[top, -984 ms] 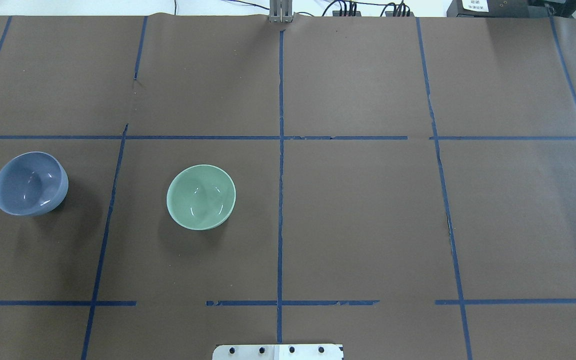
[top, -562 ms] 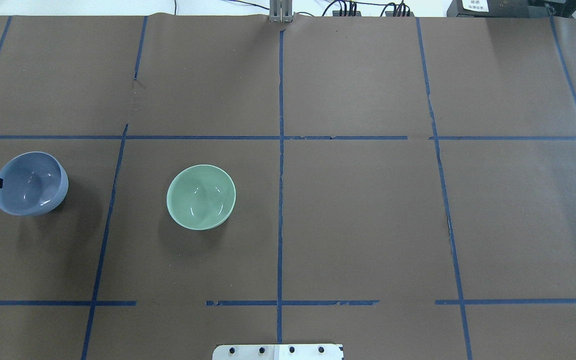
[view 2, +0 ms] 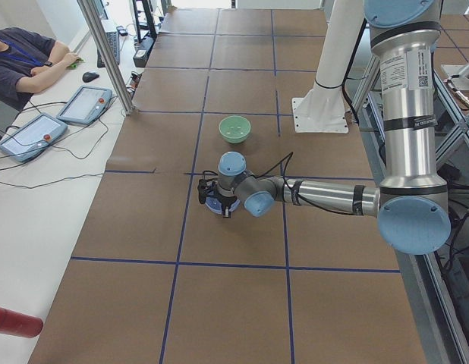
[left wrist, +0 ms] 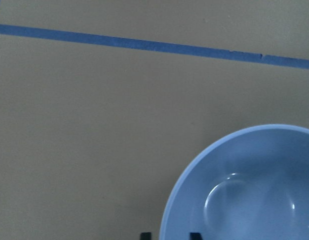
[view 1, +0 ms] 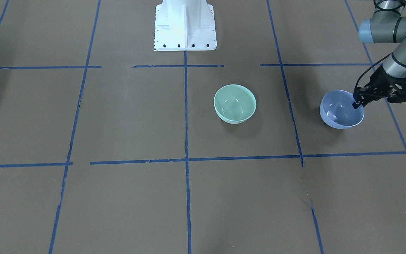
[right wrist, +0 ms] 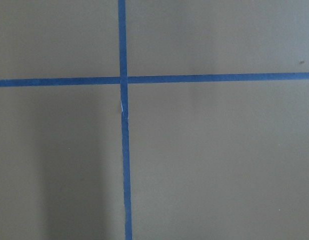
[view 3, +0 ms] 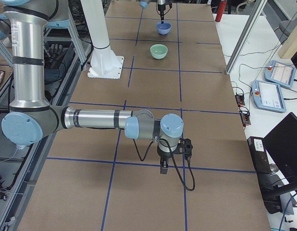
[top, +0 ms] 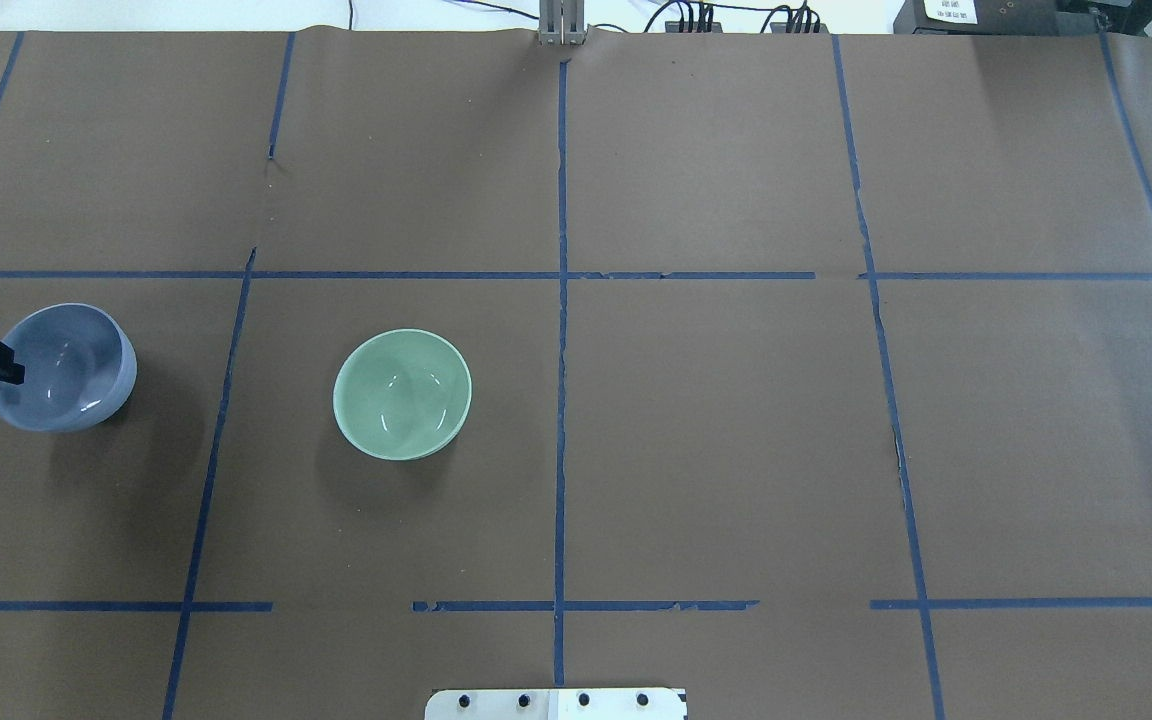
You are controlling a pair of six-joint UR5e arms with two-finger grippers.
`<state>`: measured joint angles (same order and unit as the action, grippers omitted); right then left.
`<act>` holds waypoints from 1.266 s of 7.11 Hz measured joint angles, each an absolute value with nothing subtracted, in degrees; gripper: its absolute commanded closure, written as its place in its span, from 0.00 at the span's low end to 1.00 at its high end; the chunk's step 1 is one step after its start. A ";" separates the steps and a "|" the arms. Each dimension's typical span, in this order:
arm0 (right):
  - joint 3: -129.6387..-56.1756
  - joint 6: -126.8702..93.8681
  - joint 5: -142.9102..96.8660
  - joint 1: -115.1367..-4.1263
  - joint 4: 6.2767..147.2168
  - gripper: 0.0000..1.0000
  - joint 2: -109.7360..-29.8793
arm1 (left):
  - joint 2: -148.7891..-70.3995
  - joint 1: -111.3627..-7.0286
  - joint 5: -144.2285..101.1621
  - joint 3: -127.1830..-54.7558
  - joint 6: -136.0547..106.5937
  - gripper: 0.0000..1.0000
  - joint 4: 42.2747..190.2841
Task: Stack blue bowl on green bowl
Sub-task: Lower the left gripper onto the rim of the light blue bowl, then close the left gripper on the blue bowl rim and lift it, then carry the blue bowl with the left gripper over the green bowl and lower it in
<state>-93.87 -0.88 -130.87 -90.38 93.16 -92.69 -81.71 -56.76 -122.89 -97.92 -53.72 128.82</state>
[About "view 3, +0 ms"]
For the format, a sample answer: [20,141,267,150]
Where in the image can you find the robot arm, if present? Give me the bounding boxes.
[138,0,173,24]
[1,0,186,174]

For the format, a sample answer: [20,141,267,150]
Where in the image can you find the aluminium frame post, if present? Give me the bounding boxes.
[225,0,267,75]

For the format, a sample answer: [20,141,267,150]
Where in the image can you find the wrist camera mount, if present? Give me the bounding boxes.
[173,138,193,157]

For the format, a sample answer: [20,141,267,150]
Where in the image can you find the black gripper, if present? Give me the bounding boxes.
[157,145,171,174]
[157,3,166,24]

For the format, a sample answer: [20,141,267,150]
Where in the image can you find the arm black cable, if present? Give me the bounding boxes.
[132,138,196,192]

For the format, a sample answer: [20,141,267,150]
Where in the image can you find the brown paper table cover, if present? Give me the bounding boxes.
[17,2,272,231]

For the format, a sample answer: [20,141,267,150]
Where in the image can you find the orange black connector block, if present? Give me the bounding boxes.
[235,94,245,106]

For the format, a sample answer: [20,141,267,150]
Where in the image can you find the black box with label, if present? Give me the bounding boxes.
[247,136,272,174]

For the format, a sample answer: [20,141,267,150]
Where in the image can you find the red cylinder bottle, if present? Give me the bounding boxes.
[215,0,227,22]

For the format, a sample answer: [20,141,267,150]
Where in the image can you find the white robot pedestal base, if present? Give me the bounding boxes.
[81,0,124,79]

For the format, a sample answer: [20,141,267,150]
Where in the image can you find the near teach pendant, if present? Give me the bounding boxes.
[251,80,286,113]

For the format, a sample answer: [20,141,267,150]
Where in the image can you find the blue bowl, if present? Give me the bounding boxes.
[156,21,172,35]

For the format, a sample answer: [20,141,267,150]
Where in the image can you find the black monitor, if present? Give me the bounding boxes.
[262,112,297,200]

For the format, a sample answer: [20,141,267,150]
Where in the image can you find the blue tape grid lines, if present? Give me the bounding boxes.
[46,2,257,231]

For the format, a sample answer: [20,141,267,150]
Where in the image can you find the teach pendant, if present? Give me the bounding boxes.
[264,60,296,89]
[251,80,286,113]

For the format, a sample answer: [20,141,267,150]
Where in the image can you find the green bowl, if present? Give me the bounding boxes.
[150,44,168,60]

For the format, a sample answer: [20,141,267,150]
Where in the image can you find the far teach pendant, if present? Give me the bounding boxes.
[264,60,296,89]

